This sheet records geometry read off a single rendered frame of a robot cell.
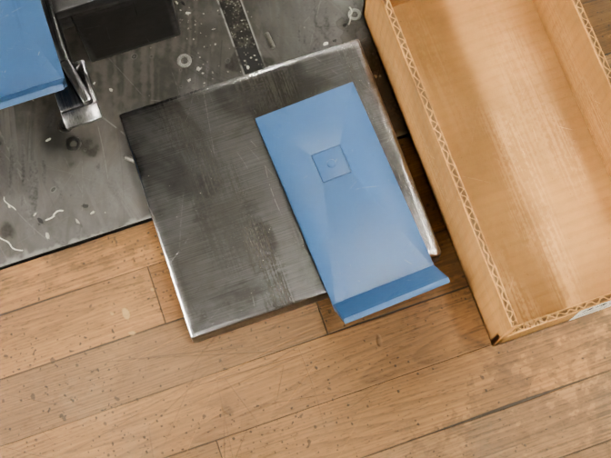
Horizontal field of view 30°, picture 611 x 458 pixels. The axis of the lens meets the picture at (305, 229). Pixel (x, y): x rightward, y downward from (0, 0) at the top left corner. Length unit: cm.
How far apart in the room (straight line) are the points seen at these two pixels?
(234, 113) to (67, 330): 18
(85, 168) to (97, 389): 15
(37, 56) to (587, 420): 41
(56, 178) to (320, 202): 18
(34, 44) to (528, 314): 36
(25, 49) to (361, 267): 25
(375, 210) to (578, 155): 15
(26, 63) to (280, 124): 17
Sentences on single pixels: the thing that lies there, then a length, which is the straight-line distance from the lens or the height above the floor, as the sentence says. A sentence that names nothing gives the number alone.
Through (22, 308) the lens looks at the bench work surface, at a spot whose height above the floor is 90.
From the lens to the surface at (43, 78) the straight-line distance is 72.
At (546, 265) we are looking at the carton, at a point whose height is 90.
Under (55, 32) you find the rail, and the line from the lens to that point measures 72.
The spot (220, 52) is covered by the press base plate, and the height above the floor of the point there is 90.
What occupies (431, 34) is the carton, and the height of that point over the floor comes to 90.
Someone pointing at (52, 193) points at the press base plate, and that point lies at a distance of 78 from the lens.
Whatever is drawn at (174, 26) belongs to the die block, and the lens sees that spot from 80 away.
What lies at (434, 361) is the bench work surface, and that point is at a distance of 75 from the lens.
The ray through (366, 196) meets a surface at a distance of 74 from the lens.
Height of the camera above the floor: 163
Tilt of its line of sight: 75 degrees down
